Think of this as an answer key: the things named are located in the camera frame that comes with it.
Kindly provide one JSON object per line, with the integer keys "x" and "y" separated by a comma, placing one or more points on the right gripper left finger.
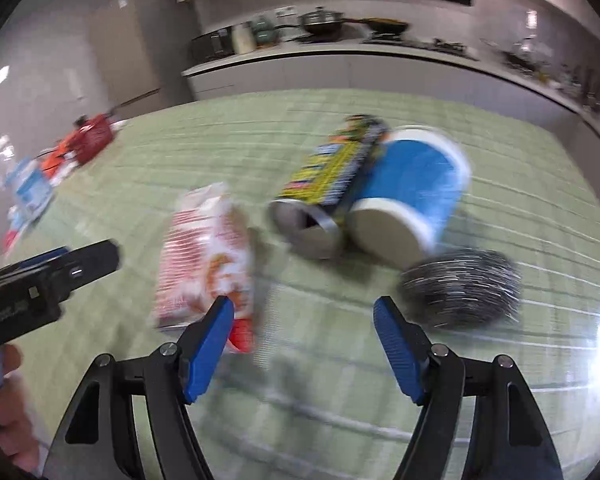
{"x": 96, "y": 438}

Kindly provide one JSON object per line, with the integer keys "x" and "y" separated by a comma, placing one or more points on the white jug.
{"x": 242, "y": 39}

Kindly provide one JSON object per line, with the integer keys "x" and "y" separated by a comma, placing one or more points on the steel wool scrubber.
{"x": 463, "y": 288}

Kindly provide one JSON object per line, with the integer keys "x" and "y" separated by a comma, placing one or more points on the blue white package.
{"x": 31, "y": 189}

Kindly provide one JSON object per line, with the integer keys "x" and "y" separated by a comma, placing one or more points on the blue paper cup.
{"x": 409, "y": 195}

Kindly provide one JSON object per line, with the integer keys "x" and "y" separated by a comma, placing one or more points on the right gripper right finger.
{"x": 509, "y": 437}

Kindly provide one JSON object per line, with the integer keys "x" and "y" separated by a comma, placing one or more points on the red pot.
{"x": 89, "y": 137}

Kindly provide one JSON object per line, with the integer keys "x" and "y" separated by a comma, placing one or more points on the person's left hand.
{"x": 17, "y": 439}

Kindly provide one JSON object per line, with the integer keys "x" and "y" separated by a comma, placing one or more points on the black microwave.
{"x": 212, "y": 46}

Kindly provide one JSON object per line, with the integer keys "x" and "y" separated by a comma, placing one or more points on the gas stove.
{"x": 433, "y": 45}

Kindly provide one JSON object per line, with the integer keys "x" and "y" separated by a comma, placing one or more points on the frying pan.
{"x": 381, "y": 26}

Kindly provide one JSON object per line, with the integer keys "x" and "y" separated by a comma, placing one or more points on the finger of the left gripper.
{"x": 85, "y": 265}
{"x": 34, "y": 261}

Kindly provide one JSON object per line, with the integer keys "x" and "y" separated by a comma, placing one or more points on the refrigerator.
{"x": 141, "y": 48}

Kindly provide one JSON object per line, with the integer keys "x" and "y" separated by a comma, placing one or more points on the red white milk carton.
{"x": 207, "y": 253}

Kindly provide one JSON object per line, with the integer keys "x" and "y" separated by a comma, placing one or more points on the black yellow drink can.
{"x": 310, "y": 210}

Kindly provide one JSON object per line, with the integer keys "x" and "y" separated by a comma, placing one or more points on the lidded wok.
{"x": 322, "y": 23}

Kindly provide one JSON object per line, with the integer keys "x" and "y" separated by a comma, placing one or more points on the pan at sink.
{"x": 521, "y": 55}

